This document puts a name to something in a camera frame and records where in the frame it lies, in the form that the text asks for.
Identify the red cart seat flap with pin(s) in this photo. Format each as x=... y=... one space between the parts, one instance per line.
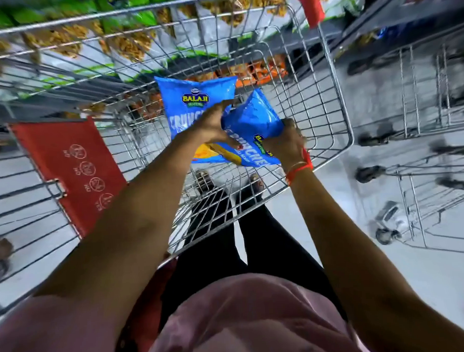
x=68 y=168

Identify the pink shirt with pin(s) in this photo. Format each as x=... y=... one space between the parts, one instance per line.
x=240 y=318

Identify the blue snack packet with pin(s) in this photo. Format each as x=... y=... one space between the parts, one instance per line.
x=184 y=103
x=249 y=120

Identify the empty metal shopping cart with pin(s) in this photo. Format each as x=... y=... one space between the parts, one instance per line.
x=419 y=95
x=415 y=198

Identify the person's left forearm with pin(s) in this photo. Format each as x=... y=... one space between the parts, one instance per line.
x=131 y=215

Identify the person's left hand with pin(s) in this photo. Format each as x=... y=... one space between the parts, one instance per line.
x=207 y=129

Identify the person's left thumb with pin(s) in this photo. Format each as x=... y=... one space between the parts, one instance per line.
x=227 y=142

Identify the row of green white packets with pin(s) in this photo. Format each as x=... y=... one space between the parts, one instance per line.
x=128 y=44

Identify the person's right forearm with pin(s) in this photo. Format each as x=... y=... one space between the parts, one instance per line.
x=352 y=261

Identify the person's right fingers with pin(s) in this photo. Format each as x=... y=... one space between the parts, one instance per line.
x=291 y=124

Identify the dark shoe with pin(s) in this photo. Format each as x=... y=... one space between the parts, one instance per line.
x=255 y=182
x=204 y=181

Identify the dark store shelf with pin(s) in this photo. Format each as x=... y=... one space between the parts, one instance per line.
x=401 y=8

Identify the red cart corner guard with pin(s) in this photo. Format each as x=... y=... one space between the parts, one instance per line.
x=310 y=6

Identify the black trousers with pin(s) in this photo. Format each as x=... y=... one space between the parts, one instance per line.
x=272 y=244

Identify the person's right hand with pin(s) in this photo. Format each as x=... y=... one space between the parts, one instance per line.
x=286 y=145

